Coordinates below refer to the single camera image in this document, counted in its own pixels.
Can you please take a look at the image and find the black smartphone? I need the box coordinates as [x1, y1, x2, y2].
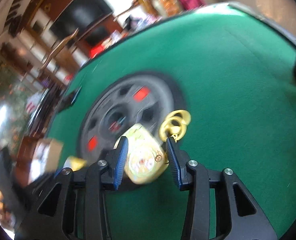
[57, 86, 82, 113]

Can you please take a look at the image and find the floral wall painting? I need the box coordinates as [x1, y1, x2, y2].
[0, 56, 32, 154]

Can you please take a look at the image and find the wooden chair near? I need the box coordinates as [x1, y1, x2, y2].
[38, 28, 79, 79]

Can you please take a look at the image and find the black television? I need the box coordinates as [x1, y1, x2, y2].
[50, 0, 113, 39]

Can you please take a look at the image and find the yellow round tin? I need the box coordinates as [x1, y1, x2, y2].
[63, 156, 87, 171]

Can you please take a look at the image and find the yellow ring keychain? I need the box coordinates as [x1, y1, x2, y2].
[159, 109, 191, 142]

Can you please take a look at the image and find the cream cartoon case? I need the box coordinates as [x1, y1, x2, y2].
[122, 123, 168, 185]

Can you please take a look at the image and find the round mahjong table centre panel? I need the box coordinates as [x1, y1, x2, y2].
[76, 71, 186, 163]

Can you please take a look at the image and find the pile of clothes bags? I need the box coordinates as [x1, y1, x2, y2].
[124, 15, 161, 34]

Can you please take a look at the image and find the cardboard tray box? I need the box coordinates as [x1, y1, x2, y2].
[28, 138, 63, 184]

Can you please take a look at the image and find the white red plastic bag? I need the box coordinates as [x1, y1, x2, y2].
[25, 92, 43, 114]

